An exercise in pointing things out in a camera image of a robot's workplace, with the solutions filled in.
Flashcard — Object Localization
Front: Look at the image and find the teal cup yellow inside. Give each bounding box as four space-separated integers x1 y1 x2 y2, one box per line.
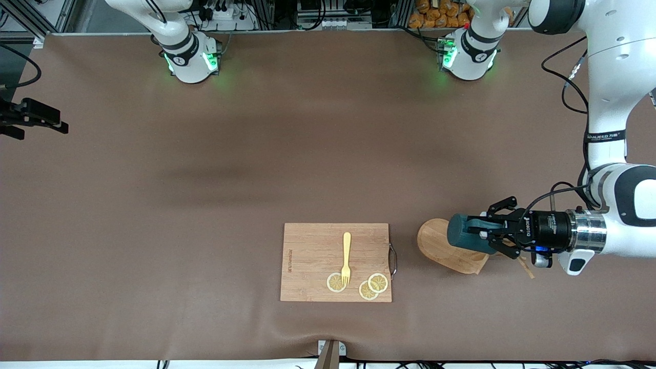
447 214 500 255

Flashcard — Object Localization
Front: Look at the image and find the wooden mug tree rack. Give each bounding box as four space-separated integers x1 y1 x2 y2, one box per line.
416 218 536 280

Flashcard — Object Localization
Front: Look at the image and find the grey electronics rack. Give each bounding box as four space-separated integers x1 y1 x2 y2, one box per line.
297 0 375 30

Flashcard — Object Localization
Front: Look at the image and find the yellow plastic fork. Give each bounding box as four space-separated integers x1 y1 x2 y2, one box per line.
341 232 352 286

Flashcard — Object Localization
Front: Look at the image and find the orange bread rolls pile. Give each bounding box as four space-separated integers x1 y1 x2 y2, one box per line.
408 0 475 29

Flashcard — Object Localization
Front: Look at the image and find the white power strip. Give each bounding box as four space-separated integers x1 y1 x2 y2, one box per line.
202 3 257 31

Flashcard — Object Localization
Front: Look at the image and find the brown table cover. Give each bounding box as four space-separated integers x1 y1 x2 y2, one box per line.
0 32 656 362

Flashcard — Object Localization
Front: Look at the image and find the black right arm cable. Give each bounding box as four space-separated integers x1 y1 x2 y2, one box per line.
0 44 42 90

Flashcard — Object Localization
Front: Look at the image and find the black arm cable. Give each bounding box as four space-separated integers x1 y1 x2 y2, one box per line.
0 44 42 90
527 36 595 218

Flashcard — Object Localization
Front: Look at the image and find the aluminium frame strut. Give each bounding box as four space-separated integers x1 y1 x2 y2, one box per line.
0 0 48 49

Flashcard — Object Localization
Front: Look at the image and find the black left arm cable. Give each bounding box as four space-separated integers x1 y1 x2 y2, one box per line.
527 36 595 218

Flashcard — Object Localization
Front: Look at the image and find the bamboo cutting board metal handle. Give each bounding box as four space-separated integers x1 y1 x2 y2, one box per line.
280 222 398 303

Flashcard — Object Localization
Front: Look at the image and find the aluminium camera mount post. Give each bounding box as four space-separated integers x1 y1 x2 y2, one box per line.
314 340 347 369

